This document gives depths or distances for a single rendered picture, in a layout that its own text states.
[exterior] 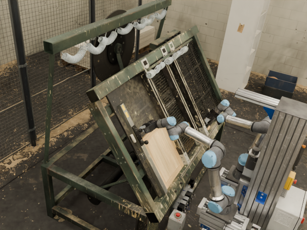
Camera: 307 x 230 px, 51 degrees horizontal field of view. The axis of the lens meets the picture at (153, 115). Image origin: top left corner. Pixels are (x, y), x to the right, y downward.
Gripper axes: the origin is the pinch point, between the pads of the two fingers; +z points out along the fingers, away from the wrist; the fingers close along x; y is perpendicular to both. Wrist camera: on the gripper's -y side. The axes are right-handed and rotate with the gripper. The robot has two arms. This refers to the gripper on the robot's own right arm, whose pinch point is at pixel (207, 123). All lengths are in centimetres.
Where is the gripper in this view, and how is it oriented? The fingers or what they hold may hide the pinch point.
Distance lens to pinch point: 335.9
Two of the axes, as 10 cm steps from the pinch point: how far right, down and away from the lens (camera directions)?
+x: -5.0, 4.3, -7.5
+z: -4.7, 5.9, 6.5
